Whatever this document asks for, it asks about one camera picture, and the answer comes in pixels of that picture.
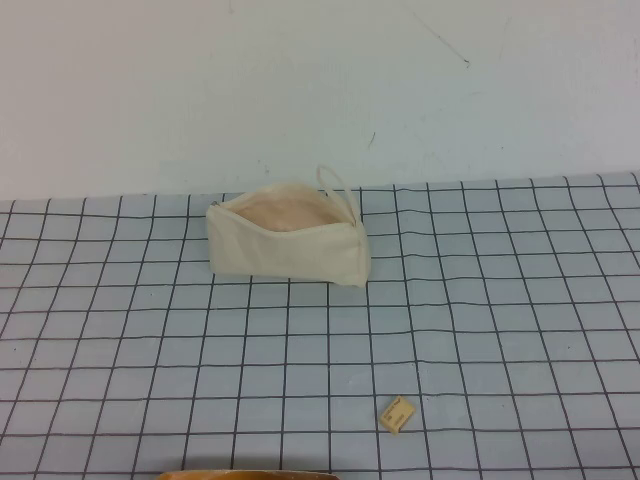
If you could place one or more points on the cream fabric pencil case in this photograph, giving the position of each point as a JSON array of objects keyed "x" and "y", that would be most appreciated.
[{"x": 280, "y": 255}]

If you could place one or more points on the small cream eraser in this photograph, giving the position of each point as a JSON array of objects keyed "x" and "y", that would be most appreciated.
[{"x": 398, "y": 415}]

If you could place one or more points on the orange brown rounded object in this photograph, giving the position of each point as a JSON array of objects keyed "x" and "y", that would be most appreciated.
[{"x": 250, "y": 475}]

